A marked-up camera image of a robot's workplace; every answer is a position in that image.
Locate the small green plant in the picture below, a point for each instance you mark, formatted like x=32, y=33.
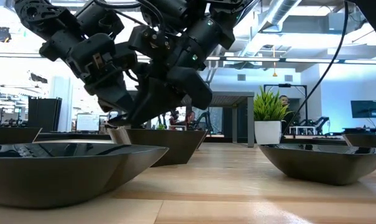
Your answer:
x=161, y=126

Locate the yellow hanging pendant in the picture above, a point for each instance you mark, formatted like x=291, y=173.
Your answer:
x=274, y=74

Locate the green plant in white pot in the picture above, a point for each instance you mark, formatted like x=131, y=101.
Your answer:
x=267, y=132

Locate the black cabinet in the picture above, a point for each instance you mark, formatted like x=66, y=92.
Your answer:
x=45, y=115

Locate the black wall monitor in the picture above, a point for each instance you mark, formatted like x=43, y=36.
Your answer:
x=363, y=109

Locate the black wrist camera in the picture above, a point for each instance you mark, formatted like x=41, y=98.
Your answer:
x=97, y=18
x=150, y=40

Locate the black ceiling dome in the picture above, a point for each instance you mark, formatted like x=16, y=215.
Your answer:
x=2, y=34

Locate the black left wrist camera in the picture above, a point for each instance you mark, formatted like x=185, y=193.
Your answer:
x=97, y=18

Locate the small white rack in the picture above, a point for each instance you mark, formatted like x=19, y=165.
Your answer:
x=300, y=127

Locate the white screen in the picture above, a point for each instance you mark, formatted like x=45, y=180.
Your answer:
x=87, y=122

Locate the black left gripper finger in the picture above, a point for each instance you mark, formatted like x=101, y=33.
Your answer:
x=97, y=62
x=125, y=57

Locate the black standing desk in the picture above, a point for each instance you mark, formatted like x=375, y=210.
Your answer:
x=362, y=130

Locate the black background robot arm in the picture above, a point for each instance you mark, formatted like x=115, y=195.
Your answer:
x=320, y=121
x=206, y=118

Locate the black gantry frame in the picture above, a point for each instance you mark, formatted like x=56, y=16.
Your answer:
x=284, y=85

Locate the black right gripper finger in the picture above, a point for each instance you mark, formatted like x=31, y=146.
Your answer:
x=149, y=76
x=181, y=90

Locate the grey perforated metal shelf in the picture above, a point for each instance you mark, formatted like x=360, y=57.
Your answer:
x=231, y=96

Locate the black leaf-shaped mini plate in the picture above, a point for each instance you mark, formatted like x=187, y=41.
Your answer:
x=322, y=168
x=66, y=177

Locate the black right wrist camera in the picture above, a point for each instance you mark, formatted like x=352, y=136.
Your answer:
x=150, y=40

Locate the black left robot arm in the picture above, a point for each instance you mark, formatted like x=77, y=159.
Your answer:
x=51, y=18

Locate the grey wall vent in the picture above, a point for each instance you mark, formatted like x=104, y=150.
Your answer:
x=241, y=77
x=288, y=78

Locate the person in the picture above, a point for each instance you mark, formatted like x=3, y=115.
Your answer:
x=174, y=116
x=284, y=101
x=190, y=116

